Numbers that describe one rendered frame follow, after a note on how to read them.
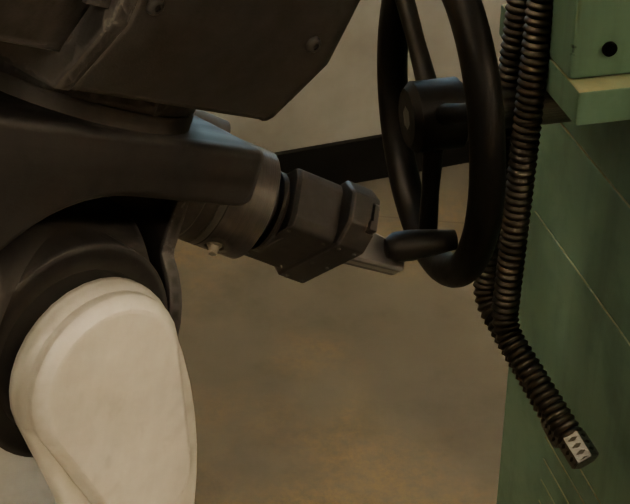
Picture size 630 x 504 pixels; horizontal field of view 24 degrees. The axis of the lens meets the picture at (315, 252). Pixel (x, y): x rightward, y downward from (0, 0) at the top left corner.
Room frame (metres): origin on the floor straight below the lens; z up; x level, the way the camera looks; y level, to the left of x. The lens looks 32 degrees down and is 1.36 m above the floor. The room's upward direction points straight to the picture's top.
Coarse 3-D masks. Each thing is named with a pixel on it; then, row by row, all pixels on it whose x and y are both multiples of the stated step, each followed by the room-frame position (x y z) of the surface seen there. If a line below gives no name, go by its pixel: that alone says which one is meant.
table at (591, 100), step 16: (560, 80) 1.04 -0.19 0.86; (576, 80) 1.02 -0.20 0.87; (592, 80) 1.02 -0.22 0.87; (608, 80) 1.02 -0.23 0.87; (624, 80) 1.02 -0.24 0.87; (560, 96) 1.04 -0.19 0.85; (576, 96) 1.01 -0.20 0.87; (592, 96) 1.01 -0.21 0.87; (608, 96) 1.01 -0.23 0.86; (624, 96) 1.01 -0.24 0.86; (576, 112) 1.01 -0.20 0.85; (592, 112) 1.01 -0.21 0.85; (608, 112) 1.01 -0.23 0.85; (624, 112) 1.01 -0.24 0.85
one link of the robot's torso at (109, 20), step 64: (0, 0) 0.51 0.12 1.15; (64, 0) 0.52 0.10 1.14; (128, 0) 0.52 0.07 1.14; (192, 0) 0.54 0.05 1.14; (256, 0) 0.57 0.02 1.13; (320, 0) 0.59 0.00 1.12; (0, 64) 0.58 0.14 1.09; (64, 64) 0.53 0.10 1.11; (128, 64) 0.54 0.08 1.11; (192, 64) 0.56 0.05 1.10; (256, 64) 0.58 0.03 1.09; (320, 64) 0.60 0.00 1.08
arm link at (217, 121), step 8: (200, 112) 0.93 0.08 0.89; (208, 120) 0.93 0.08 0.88; (216, 120) 0.93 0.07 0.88; (224, 120) 0.94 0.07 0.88; (224, 128) 0.93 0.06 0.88; (192, 208) 0.91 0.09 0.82; (200, 208) 0.91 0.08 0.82; (208, 208) 0.91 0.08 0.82; (216, 208) 0.92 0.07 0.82; (192, 216) 0.91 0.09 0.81; (200, 216) 0.91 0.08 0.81; (208, 216) 0.91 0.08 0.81; (184, 224) 0.91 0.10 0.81; (192, 224) 0.91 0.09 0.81; (200, 224) 0.91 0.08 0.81; (184, 232) 0.92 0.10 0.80; (192, 232) 0.92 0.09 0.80; (200, 232) 0.92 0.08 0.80; (184, 240) 0.93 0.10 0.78
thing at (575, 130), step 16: (576, 128) 1.22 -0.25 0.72; (592, 128) 1.19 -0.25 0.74; (608, 128) 1.16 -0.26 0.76; (624, 128) 1.13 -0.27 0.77; (592, 144) 1.19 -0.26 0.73; (608, 144) 1.16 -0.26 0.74; (624, 144) 1.12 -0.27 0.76; (608, 160) 1.15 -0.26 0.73; (624, 160) 1.12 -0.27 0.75; (608, 176) 1.15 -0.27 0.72; (624, 176) 1.12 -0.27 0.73; (624, 192) 1.11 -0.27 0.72
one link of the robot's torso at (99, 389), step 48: (96, 288) 0.54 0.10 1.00; (144, 288) 0.56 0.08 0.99; (48, 336) 0.52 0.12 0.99; (96, 336) 0.52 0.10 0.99; (144, 336) 0.54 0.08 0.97; (48, 384) 0.50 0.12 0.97; (96, 384) 0.52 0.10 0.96; (144, 384) 0.54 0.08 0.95; (48, 432) 0.50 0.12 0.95; (96, 432) 0.52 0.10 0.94; (144, 432) 0.54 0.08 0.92; (192, 432) 0.57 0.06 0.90; (0, 480) 0.58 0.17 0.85; (48, 480) 0.52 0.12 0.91; (96, 480) 0.52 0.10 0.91; (144, 480) 0.53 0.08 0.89; (192, 480) 0.57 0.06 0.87
